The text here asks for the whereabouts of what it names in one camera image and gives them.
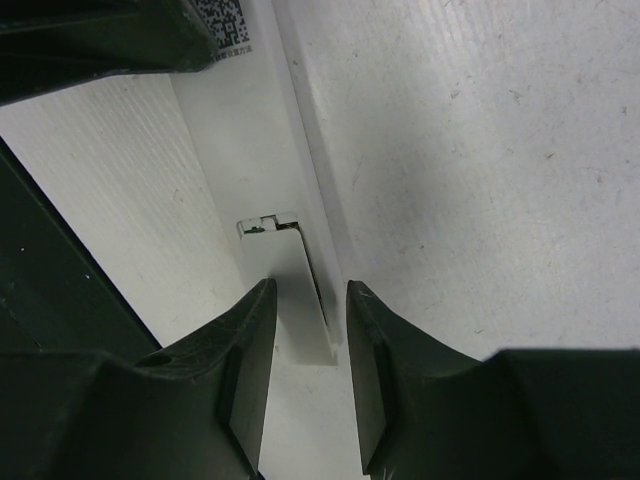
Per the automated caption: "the slim white remote control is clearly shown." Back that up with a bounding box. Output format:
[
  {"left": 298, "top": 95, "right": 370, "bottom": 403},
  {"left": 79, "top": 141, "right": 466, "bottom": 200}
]
[{"left": 171, "top": 1, "right": 343, "bottom": 364}]

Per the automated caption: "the white battery cover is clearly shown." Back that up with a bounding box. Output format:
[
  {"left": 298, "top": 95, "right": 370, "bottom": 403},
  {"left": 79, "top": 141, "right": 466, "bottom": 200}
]
[{"left": 237, "top": 212, "right": 335, "bottom": 366}]

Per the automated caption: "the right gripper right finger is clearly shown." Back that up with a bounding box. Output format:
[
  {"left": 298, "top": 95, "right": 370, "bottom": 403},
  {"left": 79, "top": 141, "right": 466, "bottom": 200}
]
[{"left": 346, "top": 281, "right": 639, "bottom": 479}]

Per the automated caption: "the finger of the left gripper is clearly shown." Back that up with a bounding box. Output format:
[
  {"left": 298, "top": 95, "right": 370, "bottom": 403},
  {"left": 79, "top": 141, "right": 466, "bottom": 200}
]
[
  {"left": 1, "top": 1, "right": 218, "bottom": 105},
  {"left": 1, "top": 144, "right": 160, "bottom": 355}
]

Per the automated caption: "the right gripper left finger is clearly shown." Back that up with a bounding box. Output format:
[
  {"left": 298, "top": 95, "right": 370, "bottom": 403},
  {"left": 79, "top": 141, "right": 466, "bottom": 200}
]
[{"left": 1, "top": 279, "right": 278, "bottom": 479}]

